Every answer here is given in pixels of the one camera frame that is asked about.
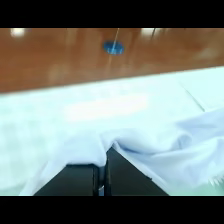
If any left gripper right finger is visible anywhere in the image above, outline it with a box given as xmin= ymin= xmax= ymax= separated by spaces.
xmin=103 ymin=146 xmax=169 ymax=197

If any white shirt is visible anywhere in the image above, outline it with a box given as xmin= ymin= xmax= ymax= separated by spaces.
xmin=19 ymin=105 xmax=224 ymax=197

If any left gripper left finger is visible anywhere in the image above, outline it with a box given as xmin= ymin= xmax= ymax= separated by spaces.
xmin=34 ymin=163 xmax=101 ymax=197

